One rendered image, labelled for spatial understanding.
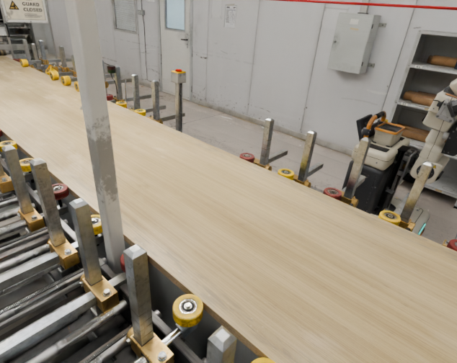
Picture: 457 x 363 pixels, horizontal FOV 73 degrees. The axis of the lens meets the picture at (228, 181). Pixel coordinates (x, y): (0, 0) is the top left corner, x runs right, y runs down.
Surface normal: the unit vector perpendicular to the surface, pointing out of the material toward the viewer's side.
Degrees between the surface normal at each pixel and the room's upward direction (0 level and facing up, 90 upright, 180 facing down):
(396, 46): 90
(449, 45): 90
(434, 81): 90
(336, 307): 0
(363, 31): 90
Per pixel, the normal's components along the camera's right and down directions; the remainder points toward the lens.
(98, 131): 0.74, 0.37
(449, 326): 0.07, -0.87
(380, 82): -0.67, 0.32
